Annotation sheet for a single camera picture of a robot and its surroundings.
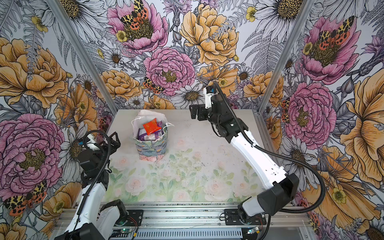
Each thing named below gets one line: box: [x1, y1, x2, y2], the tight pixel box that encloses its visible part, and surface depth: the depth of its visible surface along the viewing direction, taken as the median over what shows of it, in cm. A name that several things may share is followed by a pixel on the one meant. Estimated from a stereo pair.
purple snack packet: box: [137, 120, 164, 141], surface depth 85 cm
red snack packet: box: [143, 118, 162, 136], surface depth 87 cm
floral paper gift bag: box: [132, 109, 175, 162], surface depth 87 cm
